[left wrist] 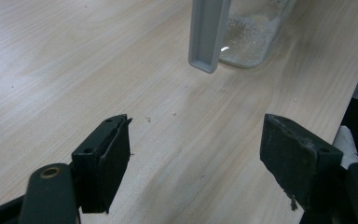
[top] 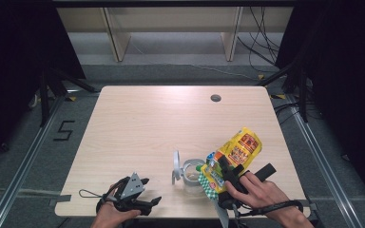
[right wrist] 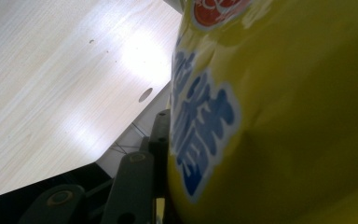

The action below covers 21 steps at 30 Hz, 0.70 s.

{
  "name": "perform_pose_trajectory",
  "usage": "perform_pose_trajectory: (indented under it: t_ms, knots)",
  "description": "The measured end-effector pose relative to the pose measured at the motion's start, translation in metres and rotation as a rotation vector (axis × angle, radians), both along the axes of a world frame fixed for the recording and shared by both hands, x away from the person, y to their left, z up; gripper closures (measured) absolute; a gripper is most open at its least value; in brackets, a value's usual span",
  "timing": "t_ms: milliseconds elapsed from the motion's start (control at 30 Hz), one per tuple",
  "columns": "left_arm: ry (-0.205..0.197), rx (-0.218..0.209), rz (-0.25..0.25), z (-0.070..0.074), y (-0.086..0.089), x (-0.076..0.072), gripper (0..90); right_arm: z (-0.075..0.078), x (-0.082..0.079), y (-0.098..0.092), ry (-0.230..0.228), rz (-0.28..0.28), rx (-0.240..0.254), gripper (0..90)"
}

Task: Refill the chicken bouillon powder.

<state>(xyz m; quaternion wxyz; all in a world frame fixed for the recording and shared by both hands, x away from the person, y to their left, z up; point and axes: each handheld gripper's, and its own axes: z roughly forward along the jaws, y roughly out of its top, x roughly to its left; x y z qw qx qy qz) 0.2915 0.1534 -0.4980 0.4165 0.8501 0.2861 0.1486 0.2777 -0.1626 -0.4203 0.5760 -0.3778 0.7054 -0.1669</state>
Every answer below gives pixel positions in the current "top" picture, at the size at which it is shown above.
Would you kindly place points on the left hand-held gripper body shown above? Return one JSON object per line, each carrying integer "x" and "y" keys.
{"x": 132, "y": 186}

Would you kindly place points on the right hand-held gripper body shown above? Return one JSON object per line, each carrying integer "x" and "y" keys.
{"x": 225, "y": 202}

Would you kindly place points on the yellow seasoning pouch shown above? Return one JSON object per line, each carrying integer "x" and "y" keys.
{"x": 244, "y": 148}

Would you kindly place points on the clear jar with white lid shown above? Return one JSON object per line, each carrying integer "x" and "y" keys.
{"x": 191, "y": 182}

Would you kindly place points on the person's right hand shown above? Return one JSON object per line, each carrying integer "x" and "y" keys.
{"x": 263, "y": 194}

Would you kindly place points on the person's left hand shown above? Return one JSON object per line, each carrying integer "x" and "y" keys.
{"x": 111, "y": 217}

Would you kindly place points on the yellow black floor tape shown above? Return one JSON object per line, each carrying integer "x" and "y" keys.
{"x": 72, "y": 98}
{"x": 261, "y": 77}
{"x": 278, "y": 96}

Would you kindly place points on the black metal stand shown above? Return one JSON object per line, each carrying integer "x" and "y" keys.
{"x": 44, "y": 101}
{"x": 303, "y": 101}

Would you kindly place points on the grey floor tape strip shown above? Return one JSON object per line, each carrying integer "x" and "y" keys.
{"x": 19, "y": 192}

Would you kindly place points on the light wooden shelf unit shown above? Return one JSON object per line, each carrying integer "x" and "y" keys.
{"x": 120, "y": 44}

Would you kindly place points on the black curtain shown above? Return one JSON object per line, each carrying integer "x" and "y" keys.
{"x": 12, "y": 47}
{"x": 345, "y": 63}

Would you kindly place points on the metal floor rail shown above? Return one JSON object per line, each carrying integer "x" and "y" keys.
{"x": 28, "y": 158}
{"x": 328, "y": 158}

